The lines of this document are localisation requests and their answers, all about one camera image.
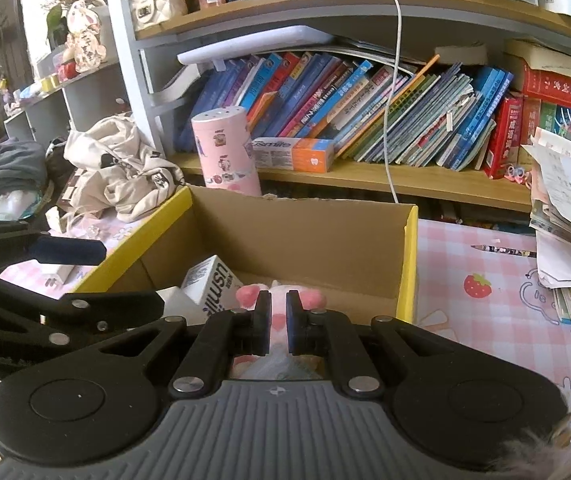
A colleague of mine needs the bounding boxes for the white charging cable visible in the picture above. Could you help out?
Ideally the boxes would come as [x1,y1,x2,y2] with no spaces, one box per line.
[335,0,403,206]

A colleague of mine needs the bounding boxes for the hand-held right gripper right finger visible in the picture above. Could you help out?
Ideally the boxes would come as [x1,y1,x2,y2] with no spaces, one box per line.
[285,291,490,397]

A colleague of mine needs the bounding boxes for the white quilted purse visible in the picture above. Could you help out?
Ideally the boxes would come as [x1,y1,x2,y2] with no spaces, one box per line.
[130,0,189,32]

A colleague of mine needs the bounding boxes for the iridescent plastic bag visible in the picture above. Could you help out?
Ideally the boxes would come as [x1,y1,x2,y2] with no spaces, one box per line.
[0,180,56,221]

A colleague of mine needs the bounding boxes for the row of colourful books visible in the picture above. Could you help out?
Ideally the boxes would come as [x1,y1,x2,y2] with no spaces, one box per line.
[173,40,571,181]

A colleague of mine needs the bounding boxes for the pink checked table mat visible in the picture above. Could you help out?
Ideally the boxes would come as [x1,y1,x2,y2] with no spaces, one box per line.
[0,210,571,461]

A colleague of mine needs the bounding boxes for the yellow cardboard box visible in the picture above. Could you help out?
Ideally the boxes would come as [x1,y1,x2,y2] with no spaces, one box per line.
[70,185,419,376]

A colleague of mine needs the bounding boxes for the paper rabbit decoration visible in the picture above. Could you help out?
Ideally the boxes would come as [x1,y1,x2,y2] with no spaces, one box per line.
[63,0,104,73]

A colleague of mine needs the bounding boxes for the white desk lamp bar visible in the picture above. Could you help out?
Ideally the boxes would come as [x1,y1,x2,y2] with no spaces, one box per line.
[176,25,336,66]

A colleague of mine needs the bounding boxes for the beige canvas bag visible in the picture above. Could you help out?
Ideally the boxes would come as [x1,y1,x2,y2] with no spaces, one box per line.
[63,112,186,223]

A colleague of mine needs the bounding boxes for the stack of papers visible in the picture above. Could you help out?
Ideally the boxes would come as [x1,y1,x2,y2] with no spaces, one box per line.
[520,127,571,328]

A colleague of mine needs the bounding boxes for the pink plush pig toy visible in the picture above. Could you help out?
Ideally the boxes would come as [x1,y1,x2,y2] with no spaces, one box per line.
[230,280,327,381]

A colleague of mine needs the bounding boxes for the pink cartoon cylinder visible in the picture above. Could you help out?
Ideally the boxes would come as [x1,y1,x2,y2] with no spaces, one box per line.
[190,106,264,197]

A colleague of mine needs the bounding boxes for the white orange blue toothpaste box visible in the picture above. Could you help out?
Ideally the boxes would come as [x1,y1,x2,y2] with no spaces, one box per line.
[163,255,244,328]

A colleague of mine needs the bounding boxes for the thick open book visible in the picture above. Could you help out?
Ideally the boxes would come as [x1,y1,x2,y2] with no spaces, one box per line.
[153,62,206,111]

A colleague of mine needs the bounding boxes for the white wooden bookshelf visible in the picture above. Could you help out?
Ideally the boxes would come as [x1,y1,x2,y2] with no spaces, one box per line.
[3,0,571,213]

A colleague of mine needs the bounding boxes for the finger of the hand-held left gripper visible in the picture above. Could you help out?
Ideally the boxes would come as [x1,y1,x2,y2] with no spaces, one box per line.
[0,266,166,361]
[0,219,107,273]

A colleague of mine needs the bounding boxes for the pink patterned pencil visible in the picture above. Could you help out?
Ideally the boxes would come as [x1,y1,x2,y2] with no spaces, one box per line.
[470,243,537,258]

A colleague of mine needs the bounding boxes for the black bag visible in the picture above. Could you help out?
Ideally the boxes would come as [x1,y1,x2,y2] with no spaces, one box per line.
[46,137,74,181]

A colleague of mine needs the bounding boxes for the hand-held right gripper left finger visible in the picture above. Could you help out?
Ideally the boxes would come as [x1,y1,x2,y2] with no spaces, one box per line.
[68,291,272,397]

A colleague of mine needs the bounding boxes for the grey folded garment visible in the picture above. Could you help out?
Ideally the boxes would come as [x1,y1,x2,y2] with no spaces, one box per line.
[0,139,49,206]

